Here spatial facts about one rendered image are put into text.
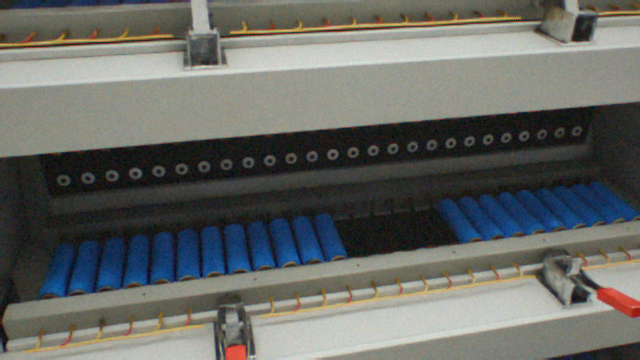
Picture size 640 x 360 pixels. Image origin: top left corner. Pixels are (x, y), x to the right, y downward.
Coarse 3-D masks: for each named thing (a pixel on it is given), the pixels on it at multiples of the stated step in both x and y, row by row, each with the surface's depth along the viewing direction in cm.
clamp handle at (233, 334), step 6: (228, 318) 38; (234, 318) 38; (228, 324) 38; (234, 324) 38; (228, 330) 38; (234, 330) 38; (228, 336) 37; (234, 336) 37; (240, 336) 37; (228, 342) 36; (234, 342) 36; (240, 342) 36; (228, 348) 35; (234, 348) 35; (240, 348) 35; (228, 354) 34; (234, 354) 34; (240, 354) 34
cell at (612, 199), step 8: (592, 184) 56; (600, 184) 56; (600, 192) 55; (608, 192) 54; (608, 200) 54; (616, 200) 53; (624, 200) 53; (616, 208) 53; (624, 208) 52; (632, 208) 52; (624, 216) 52; (632, 216) 51
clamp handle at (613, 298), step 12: (576, 264) 43; (576, 276) 43; (588, 288) 41; (600, 288) 40; (612, 288) 40; (600, 300) 40; (612, 300) 38; (624, 300) 38; (636, 300) 38; (624, 312) 37; (636, 312) 37
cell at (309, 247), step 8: (304, 216) 51; (296, 224) 50; (304, 224) 49; (296, 232) 49; (304, 232) 48; (312, 232) 49; (296, 240) 48; (304, 240) 47; (312, 240) 47; (304, 248) 47; (312, 248) 46; (304, 256) 46; (312, 256) 45; (320, 256) 46; (304, 264) 45
